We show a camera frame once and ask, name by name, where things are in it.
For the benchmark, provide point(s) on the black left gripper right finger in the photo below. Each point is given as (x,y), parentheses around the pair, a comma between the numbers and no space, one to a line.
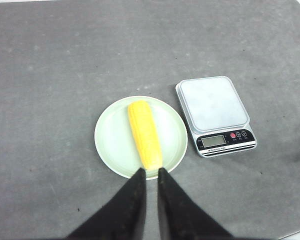
(180,218)

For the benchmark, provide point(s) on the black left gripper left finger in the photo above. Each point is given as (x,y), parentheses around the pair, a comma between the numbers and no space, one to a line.
(122,218)

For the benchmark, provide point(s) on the yellow corn cob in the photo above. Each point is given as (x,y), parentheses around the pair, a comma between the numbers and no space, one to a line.
(145,134)

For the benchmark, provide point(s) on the light green plate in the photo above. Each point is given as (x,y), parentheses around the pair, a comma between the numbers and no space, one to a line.
(115,144)

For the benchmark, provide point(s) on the silver digital kitchen scale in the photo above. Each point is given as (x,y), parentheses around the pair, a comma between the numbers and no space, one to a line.
(216,116)

